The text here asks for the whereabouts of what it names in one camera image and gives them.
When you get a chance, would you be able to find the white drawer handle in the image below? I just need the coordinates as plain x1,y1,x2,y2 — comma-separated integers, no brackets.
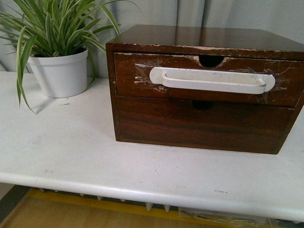
149,67,276,95

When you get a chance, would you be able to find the wooden drawer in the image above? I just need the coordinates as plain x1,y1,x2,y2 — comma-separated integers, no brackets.
112,96,294,154
114,52,304,106

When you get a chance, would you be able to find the brown wooden drawer cabinet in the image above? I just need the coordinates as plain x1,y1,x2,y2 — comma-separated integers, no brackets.
106,25,304,154

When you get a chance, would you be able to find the white plant pot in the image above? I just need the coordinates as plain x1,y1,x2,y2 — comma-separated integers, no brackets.
28,48,88,98

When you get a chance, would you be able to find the clear plastic sheet under table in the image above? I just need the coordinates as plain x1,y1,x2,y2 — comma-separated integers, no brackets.
178,207,280,228

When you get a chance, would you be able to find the green spider plant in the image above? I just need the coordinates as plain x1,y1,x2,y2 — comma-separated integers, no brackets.
0,0,136,114

